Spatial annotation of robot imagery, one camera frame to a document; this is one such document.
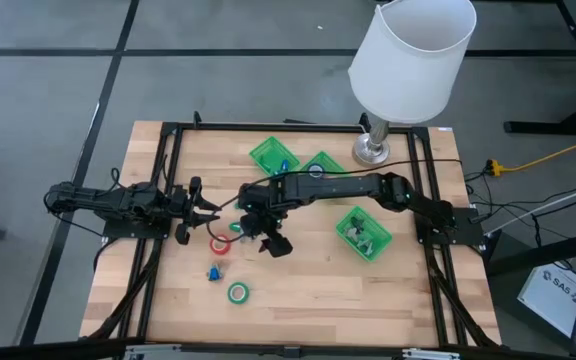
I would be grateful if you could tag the dark blue tape roll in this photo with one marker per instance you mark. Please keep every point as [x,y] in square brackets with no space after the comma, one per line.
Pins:
[310,171]

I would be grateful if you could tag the green binder clip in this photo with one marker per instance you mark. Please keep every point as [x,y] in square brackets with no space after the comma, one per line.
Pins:
[263,160]

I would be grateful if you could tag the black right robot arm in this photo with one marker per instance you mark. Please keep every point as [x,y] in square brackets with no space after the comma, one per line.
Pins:
[343,186]

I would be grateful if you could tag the light blue staple remover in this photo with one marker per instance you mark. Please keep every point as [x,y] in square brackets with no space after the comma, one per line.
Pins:
[366,244]

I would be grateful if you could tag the black floor beam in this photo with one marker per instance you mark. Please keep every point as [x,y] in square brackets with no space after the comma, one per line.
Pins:
[543,255]

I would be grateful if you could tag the blue clip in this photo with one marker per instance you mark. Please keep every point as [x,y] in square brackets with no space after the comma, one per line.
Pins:
[217,265]

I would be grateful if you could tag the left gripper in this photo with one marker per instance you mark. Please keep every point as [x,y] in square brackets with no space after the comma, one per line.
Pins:
[180,205]

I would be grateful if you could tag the red tape roll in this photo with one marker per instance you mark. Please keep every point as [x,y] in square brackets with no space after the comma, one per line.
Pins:
[220,253]

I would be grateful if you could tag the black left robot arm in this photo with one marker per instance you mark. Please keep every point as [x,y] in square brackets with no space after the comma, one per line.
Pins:
[93,200]

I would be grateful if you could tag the black camera mount rail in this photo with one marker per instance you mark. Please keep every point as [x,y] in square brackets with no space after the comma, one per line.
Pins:
[343,350]

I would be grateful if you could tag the black desk leg frame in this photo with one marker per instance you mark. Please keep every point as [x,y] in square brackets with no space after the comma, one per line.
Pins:
[543,128]

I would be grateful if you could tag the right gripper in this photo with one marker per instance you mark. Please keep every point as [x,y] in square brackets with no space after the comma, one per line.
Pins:
[280,246]

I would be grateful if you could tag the blue mini stapler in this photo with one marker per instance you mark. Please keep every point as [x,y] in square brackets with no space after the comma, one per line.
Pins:
[214,274]
[284,164]

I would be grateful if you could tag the white shade silver table lamp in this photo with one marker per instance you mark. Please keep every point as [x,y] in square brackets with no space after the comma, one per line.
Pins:
[408,65]

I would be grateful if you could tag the green plastic basket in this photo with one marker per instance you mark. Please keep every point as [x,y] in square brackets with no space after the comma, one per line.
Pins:
[380,239]
[268,150]
[325,160]

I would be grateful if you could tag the white printed cardboard box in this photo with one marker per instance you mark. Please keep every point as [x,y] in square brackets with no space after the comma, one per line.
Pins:
[548,300]

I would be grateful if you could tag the green tape roll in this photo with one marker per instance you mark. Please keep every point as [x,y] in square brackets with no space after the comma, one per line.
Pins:
[229,293]

